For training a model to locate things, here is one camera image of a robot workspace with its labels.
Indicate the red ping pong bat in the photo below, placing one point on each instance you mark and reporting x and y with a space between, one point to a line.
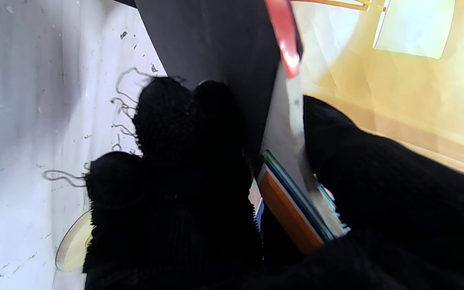
216 44

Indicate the printed living room backdrop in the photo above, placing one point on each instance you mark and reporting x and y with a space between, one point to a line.
417 100

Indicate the wooden mug tree stand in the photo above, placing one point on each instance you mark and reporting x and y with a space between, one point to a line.
73 249

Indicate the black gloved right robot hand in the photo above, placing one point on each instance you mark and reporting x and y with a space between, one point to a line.
175 209

